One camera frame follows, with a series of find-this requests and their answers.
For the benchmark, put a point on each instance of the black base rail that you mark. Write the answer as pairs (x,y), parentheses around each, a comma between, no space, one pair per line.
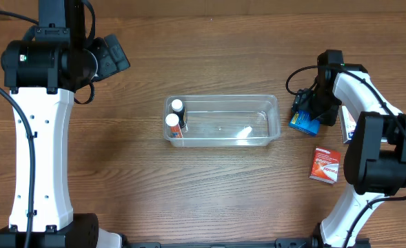
(223,244)

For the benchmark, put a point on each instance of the orange tube with white cap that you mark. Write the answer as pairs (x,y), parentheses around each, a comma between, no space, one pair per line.
(173,122)

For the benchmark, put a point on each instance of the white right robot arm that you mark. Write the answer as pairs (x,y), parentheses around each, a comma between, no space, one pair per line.
(375,162)

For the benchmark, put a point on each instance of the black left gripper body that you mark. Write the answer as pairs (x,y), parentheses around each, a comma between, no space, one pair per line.
(111,55)

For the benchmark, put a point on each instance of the clear plastic container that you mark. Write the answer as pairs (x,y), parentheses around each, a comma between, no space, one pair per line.
(226,120)

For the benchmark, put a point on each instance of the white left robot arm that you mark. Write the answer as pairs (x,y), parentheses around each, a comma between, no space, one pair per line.
(57,56)

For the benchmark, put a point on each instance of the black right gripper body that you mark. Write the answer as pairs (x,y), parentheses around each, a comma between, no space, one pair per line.
(321,103)

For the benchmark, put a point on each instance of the dark bottle with white cap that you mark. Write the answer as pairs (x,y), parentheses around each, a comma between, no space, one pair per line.
(178,108)

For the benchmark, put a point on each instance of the blue medicine box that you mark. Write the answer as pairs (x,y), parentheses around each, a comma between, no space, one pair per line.
(302,122)

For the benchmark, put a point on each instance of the red and white medicine box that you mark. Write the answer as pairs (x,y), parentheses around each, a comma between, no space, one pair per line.
(325,165)

